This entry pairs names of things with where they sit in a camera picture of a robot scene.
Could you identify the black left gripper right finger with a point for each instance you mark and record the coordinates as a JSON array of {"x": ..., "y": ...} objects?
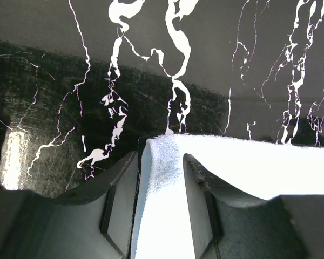
[{"x": 229, "y": 223}]

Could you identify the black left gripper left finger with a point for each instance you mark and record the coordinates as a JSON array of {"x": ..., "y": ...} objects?
[{"x": 93, "y": 220}]

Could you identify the light blue terry towel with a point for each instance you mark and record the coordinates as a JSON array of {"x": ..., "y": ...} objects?
[{"x": 162, "y": 227}]

